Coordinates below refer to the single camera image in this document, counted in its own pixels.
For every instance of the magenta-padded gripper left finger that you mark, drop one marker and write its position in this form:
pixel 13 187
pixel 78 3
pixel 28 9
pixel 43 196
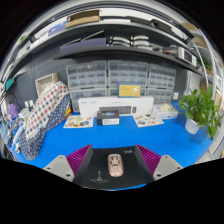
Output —
pixel 75 160

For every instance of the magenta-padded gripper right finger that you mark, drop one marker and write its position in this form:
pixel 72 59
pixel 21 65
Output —
pixel 150 160

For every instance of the pink transparent computer mouse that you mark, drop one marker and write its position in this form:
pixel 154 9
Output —
pixel 115 165

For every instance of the black mouse pad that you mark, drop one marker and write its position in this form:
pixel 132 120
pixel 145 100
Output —
pixel 100 166

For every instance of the colourful sticker sheet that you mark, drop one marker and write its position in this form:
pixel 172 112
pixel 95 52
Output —
pixel 148 121
pixel 78 121

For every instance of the navy polka dot cloth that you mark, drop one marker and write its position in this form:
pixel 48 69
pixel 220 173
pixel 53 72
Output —
pixel 31 143

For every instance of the clear plastic box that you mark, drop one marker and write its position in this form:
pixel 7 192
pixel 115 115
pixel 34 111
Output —
pixel 165 112

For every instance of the small dark product box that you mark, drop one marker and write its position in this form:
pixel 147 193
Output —
pixel 108 118

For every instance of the long white keyboard box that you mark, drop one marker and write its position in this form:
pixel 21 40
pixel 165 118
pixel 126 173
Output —
pixel 88 105

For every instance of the red blue checkered cloth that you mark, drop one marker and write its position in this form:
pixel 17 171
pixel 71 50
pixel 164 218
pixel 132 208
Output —
pixel 45 106

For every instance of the large-drawer grey cabinet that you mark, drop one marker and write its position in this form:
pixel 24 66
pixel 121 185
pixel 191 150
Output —
pixel 112 91
pixel 160 96
pixel 87 93

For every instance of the white small device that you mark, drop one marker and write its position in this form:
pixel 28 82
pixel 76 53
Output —
pixel 24 114

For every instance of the potted green plant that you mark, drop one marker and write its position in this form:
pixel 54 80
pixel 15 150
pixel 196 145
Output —
pixel 200 108

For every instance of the yellow card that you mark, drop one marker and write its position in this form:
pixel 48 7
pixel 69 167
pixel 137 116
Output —
pixel 129 90

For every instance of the purple figurine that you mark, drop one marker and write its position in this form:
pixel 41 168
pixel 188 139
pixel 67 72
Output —
pixel 12 111

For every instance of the white woven basket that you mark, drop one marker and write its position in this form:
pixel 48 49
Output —
pixel 45 81

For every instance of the small-drawer grey cabinet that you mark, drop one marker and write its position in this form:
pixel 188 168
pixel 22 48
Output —
pixel 86 75
pixel 161 76
pixel 127 72

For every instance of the teal tool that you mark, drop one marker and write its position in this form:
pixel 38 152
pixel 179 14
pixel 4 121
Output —
pixel 9 84

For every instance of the grey wall shelf unit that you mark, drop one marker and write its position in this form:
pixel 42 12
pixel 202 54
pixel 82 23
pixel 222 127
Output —
pixel 110 43

